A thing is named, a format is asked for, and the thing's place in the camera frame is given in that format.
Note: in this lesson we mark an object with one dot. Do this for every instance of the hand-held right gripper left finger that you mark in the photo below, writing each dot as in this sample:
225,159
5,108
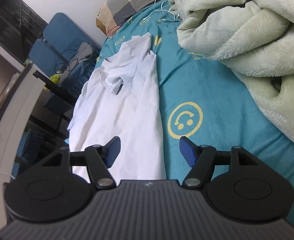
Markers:
112,152

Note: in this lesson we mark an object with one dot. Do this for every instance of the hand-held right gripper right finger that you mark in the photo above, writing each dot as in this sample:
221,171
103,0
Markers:
188,152

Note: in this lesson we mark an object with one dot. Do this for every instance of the white t-shirt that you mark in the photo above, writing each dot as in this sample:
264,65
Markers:
127,110

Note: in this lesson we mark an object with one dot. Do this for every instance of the teal printed bed sheet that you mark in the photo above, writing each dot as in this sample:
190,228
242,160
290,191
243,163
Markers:
212,120

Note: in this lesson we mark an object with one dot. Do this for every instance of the yellow-green plush toy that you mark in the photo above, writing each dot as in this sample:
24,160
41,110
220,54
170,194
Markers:
54,78

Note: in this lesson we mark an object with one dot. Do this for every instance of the white table with black legs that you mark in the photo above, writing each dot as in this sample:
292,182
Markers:
14,120

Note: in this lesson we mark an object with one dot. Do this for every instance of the narrow blue covered chair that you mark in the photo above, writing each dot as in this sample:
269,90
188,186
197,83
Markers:
40,52

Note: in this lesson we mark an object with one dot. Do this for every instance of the wide blue covered chair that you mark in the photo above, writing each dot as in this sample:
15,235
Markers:
67,35

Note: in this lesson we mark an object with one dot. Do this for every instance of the green fleece blanket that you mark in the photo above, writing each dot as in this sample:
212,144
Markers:
252,30

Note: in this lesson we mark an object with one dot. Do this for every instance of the plaid pillow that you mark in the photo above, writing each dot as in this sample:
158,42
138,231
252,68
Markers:
129,2

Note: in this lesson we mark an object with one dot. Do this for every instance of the dark barred window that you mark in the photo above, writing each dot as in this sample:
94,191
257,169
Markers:
9,25

